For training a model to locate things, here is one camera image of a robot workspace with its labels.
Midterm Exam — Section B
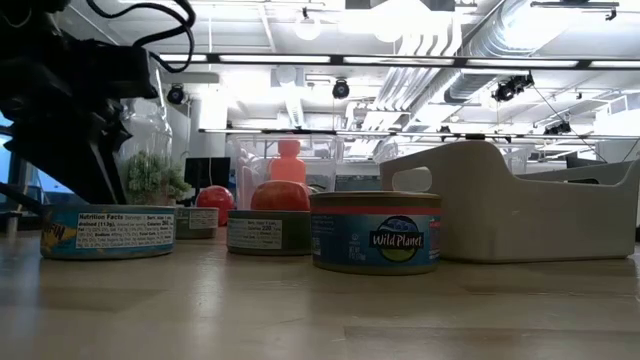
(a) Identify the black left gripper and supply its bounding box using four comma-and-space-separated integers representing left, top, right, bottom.
0, 39, 157, 205

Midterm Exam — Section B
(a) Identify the blue yellow label tin can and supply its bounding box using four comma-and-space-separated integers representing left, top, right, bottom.
39, 203, 177, 261

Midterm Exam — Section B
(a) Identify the small silver tin can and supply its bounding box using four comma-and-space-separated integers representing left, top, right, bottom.
174, 205, 220, 240

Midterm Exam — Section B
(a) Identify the green label tin can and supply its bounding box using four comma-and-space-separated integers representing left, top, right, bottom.
226, 208, 314, 257

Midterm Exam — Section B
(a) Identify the red apple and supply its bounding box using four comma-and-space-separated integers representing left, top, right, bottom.
249, 179, 312, 212

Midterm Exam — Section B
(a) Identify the orange plastic bottle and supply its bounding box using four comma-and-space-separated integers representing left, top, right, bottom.
268, 138, 308, 185

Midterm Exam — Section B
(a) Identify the gold lid tuna can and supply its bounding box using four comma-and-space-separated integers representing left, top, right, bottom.
308, 190, 443, 276

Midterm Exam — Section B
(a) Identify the small green potted plant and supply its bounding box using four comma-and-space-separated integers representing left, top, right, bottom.
119, 149, 194, 207

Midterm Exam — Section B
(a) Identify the black computer monitor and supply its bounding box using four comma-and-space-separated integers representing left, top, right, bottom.
183, 156, 232, 201

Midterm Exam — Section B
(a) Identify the red pomegranate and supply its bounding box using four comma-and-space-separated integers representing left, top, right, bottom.
194, 184, 236, 214

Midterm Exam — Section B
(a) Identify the long ceiling light strip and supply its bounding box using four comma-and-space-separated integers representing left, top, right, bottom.
198, 127, 640, 141
159, 52, 640, 70

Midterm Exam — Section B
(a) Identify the clear plastic bin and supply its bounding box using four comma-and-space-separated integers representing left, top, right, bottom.
227, 132, 346, 211
372, 134, 536, 176

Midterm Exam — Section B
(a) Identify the round white ceiling lamp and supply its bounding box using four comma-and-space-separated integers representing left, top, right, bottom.
293, 12, 323, 42

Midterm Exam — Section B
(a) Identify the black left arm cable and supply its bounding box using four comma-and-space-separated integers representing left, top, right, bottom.
84, 0, 197, 74

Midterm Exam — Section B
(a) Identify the silver ventilation duct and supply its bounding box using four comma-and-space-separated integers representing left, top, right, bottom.
442, 0, 566, 104

